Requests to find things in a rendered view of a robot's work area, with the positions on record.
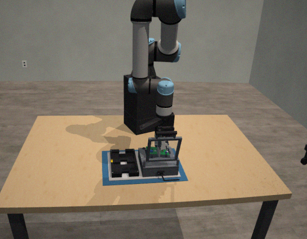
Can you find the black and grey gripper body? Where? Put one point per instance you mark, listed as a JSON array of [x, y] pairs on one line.
[[167, 125]]

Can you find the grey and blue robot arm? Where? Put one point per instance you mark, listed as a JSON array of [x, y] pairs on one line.
[[146, 51]]

